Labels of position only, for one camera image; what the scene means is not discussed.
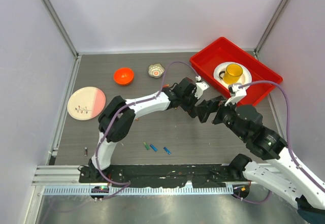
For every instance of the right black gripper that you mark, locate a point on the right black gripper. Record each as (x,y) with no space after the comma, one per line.
(213,105)

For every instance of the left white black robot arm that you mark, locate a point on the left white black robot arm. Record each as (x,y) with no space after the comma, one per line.
(117,118)

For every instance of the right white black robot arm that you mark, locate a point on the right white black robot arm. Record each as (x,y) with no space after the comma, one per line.
(298,185)

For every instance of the yellow glass mug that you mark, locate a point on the yellow glass mug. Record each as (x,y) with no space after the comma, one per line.
(231,74)

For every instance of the white plate in bin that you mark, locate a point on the white plate in bin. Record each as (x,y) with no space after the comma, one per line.
(245,77)

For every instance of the red plastic bin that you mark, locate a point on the red plastic bin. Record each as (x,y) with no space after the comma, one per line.
(223,50)

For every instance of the blue battery right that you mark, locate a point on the blue battery right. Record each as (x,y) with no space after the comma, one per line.
(167,151)

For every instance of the blue battery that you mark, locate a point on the blue battery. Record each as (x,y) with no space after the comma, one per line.
(153,148)
(167,151)

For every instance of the blue battery middle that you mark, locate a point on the blue battery middle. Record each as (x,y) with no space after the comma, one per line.
(153,148)

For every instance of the small patterned flower bowl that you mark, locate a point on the small patterned flower bowl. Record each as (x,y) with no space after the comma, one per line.
(156,70)

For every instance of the green battery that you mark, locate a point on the green battery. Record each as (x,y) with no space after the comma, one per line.
(146,146)

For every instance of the orange bowl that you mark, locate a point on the orange bowl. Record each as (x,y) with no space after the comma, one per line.
(123,76)

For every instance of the pink white floral plate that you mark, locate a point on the pink white floral plate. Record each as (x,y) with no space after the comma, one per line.
(86,103)

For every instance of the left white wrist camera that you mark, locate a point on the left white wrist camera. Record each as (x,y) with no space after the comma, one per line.
(201,86)

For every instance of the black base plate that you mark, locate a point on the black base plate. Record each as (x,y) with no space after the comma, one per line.
(164,176)

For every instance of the slotted cable duct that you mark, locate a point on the slotted cable duct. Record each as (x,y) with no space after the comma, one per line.
(147,191)

